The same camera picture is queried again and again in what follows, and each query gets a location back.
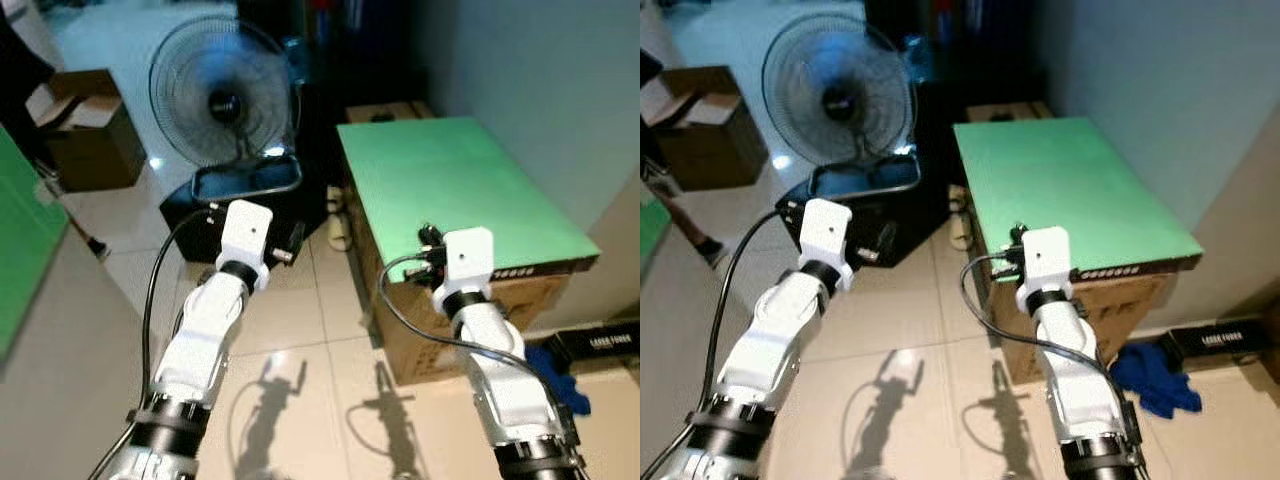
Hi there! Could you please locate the black storage box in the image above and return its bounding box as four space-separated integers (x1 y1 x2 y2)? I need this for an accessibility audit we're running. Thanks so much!
160 180 332 267
775 180 947 270

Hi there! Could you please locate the white power strip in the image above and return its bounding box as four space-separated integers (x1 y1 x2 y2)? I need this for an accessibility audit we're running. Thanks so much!
945 185 974 250
325 185 352 252

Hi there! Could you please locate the green board table top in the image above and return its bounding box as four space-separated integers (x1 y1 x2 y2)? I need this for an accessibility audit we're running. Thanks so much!
337 115 602 287
952 115 1207 287

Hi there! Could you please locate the grey rimmed blue basin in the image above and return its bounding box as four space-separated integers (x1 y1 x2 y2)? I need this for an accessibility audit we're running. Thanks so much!
808 150 922 200
190 150 304 205

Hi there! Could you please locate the large printed cardboard box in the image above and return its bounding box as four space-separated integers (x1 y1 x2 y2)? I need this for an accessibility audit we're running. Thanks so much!
345 185 572 387
965 190 1172 387

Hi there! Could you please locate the flat light cardboard box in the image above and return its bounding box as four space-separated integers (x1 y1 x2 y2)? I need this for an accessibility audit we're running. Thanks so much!
965 100 1052 124
345 100 437 125

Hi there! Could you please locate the person with black shoes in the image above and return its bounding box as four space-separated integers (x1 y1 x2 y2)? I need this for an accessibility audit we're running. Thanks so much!
0 15 112 262
640 48 732 270

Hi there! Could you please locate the blue cloth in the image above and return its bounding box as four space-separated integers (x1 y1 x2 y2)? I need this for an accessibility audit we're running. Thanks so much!
525 342 594 417
1110 342 1204 420

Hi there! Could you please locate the black cabinet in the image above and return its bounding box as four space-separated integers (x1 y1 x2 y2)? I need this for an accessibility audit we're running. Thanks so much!
235 0 446 121
865 0 1062 113

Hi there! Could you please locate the open brown cardboard box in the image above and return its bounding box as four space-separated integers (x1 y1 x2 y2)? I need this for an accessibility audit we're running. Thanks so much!
28 68 149 193
640 65 770 192

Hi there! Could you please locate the black box with white lettering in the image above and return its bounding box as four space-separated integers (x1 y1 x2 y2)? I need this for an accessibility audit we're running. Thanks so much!
545 320 641 367
1160 320 1267 367

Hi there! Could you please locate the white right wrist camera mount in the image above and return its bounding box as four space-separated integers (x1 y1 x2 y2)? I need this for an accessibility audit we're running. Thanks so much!
1015 226 1074 313
432 227 497 313

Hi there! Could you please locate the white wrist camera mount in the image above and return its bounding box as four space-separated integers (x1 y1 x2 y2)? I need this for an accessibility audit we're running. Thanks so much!
215 200 275 293
1015 226 1074 313
800 198 855 293
432 227 497 313

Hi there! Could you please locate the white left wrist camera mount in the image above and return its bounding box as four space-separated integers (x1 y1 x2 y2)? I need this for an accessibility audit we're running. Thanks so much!
215 200 275 293
800 198 855 293

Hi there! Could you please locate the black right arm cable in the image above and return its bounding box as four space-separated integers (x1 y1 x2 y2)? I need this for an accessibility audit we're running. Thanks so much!
959 251 1142 442
376 251 582 442

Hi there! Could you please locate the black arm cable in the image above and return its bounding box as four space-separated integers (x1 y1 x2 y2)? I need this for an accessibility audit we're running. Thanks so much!
640 204 807 480
959 251 1142 442
376 251 582 442
85 205 223 480

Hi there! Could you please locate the black pedestal fan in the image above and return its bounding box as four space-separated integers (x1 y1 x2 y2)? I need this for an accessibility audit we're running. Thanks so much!
148 15 304 173
762 10 919 173

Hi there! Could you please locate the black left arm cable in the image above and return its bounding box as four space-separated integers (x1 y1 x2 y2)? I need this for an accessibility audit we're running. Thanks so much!
85 205 223 480
640 204 807 480

